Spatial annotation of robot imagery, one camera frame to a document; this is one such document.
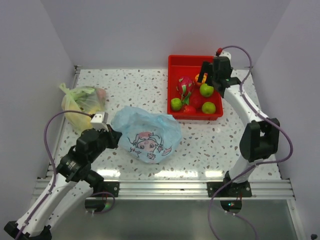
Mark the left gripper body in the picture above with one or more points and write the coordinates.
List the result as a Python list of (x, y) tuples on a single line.
[(106, 140)]

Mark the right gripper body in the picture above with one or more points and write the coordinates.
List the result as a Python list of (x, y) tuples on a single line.
[(214, 78)]

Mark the orange persimmon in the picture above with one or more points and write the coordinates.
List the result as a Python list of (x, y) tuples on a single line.
[(198, 84)]

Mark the green apple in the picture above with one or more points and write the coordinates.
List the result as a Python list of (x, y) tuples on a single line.
[(206, 90)]

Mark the red dragon fruit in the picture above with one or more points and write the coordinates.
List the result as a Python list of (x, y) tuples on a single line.
[(185, 87)]

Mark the red pomegranate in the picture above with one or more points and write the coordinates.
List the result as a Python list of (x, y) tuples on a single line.
[(196, 100)]

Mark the green pear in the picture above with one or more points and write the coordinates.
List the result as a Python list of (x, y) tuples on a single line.
[(208, 108)]

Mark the red apple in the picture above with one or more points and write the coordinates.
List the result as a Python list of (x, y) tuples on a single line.
[(189, 110)]

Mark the green round fruit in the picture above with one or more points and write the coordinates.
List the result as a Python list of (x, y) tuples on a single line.
[(176, 104)]

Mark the blue cartoon plastic bag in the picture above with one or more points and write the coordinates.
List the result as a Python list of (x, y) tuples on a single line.
[(150, 137)]

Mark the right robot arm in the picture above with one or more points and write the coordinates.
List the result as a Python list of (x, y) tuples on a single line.
[(260, 138)]

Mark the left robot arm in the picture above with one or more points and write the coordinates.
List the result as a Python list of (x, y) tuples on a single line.
[(74, 167)]

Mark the green plastic fruit bag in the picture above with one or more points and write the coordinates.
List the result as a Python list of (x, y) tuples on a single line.
[(86, 99)]

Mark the red plastic tray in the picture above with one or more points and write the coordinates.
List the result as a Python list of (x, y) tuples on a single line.
[(190, 66)]

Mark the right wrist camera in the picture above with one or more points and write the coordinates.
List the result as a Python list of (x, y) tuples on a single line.
[(222, 53)]

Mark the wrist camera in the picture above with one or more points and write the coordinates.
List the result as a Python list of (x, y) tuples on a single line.
[(222, 53), (99, 121)]

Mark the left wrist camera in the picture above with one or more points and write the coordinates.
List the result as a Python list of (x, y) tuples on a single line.
[(99, 121)]

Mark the aluminium front rail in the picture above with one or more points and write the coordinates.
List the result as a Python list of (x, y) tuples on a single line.
[(179, 190)]

